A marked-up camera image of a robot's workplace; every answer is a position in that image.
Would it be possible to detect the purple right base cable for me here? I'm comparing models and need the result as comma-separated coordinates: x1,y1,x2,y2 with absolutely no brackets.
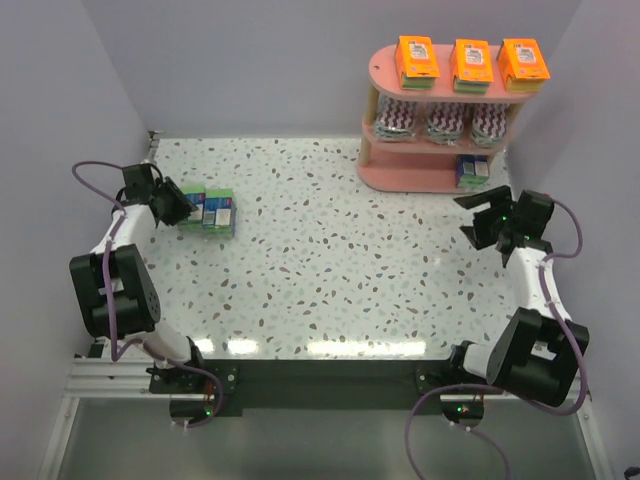
403,384,516,480

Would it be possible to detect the blue green sponge pack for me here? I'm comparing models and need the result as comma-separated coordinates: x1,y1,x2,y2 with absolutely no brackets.
455,154,490,189
201,188,236,238
178,184,206,230

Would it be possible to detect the orange green Sponge Daddy box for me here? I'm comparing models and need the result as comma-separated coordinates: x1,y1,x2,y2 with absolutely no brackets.
394,35,440,90

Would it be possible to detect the pink three-tier shelf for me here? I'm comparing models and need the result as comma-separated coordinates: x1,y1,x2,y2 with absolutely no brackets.
357,44,535,194

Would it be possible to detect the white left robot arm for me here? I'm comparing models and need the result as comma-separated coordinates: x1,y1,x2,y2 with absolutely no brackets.
69,161,204,375

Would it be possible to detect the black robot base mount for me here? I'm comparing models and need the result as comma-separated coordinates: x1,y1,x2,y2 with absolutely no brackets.
146,359,482,419

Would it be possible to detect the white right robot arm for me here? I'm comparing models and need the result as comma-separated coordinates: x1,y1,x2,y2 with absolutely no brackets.
450,186,590,415

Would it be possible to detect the purple striped sponge pack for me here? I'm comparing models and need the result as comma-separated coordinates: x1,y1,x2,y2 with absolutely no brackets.
373,96,419,142
470,103,508,148
425,102,467,146

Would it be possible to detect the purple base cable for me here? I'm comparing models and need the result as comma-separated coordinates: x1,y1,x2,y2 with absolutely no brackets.
149,359,224,430
403,384,516,480

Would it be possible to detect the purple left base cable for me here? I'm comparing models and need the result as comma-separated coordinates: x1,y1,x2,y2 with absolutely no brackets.
149,359,224,430

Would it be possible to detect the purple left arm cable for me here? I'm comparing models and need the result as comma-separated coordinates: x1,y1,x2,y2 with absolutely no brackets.
71,159,146,362

